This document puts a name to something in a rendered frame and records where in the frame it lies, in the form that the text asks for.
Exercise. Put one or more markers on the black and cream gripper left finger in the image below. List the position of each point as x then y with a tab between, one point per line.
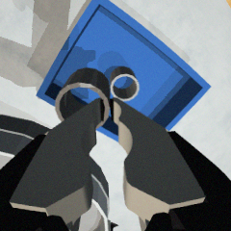
51	175

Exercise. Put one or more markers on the grey round turntable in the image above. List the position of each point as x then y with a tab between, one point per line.
16	132

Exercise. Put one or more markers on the grey metal bushing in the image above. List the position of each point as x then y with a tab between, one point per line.
90	78
128	93

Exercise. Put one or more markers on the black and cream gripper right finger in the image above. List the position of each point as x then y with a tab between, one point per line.
164	173

